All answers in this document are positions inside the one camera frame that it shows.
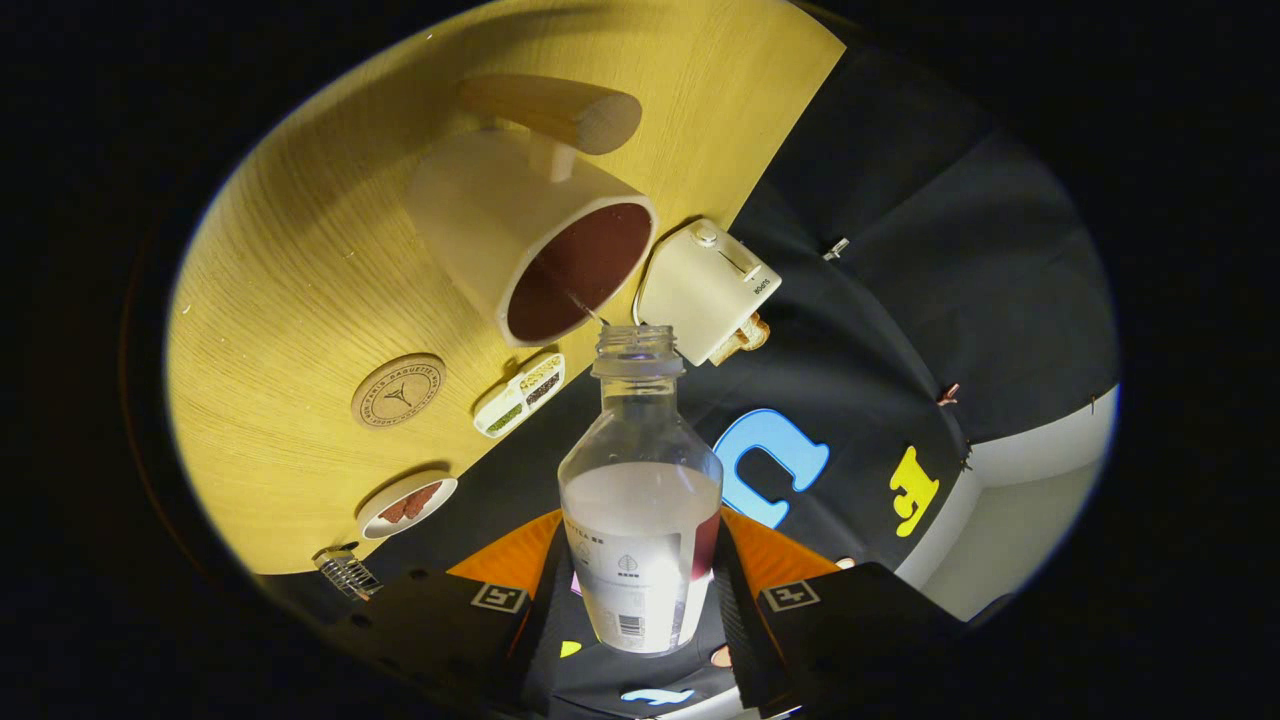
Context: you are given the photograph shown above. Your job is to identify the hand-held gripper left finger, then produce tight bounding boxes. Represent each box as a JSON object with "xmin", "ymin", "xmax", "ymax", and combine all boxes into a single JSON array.
[{"xmin": 330, "ymin": 510, "xmax": 576, "ymax": 716}]

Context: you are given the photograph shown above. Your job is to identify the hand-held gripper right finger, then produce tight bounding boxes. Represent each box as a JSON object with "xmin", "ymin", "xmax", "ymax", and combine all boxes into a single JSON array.
[{"xmin": 712, "ymin": 505, "xmax": 966, "ymax": 716}]

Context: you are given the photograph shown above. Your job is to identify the clear juice bottle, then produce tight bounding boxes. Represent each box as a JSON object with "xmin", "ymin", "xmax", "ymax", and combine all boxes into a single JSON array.
[{"xmin": 557, "ymin": 325, "xmax": 725, "ymax": 656}]

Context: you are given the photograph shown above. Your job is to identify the round cork coaster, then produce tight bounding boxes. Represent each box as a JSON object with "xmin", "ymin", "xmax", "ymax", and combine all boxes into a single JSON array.
[{"xmin": 351, "ymin": 353, "xmax": 447, "ymax": 430}]

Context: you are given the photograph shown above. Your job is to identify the beige cup with wooden handle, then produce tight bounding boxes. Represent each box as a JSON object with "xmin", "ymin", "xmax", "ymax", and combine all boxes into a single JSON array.
[{"xmin": 405, "ymin": 75, "xmax": 658, "ymax": 348}]

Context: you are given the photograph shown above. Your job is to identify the white round plate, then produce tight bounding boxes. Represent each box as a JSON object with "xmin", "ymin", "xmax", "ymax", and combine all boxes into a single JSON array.
[{"xmin": 357, "ymin": 470, "xmax": 459, "ymax": 541}]

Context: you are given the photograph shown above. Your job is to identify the white divided dish with beans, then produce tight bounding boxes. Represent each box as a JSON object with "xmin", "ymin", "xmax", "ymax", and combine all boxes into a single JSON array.
[{"xmin": 473, "ymin": 352, "xmax": 567, "ymax": 439}]

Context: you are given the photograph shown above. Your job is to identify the cream toaster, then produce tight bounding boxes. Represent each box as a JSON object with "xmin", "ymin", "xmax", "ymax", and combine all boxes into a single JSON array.
[{"xmin": 634, "ymin": 219, "xmax": 783, "ymax": 367}]

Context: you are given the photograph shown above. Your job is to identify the wooden table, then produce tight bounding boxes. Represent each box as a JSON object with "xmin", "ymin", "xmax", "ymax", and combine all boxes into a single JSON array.
[{"xmin": 165, "ymin": 0, "xmax": 848, "ymax": 576}]

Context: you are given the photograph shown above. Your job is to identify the metal wire utensil holder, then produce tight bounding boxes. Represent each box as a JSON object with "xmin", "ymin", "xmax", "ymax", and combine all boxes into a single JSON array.
[{"xmin": 313, "ymin": 545, "xmax": 383, "ymax": 601}]

